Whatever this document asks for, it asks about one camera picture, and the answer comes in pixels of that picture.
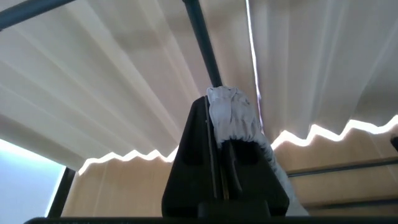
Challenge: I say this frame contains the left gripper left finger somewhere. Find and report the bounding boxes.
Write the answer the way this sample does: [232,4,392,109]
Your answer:
[161,95,223,218]

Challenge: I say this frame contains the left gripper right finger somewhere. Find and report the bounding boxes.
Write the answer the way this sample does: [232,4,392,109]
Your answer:
[219,139,290,217]

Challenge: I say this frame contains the pale grey shorts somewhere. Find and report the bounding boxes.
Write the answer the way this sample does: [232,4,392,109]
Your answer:
[206,86,308,217]

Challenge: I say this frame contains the black clothes rack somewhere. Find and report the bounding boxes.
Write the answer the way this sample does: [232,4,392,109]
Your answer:
[0,0,398,218]

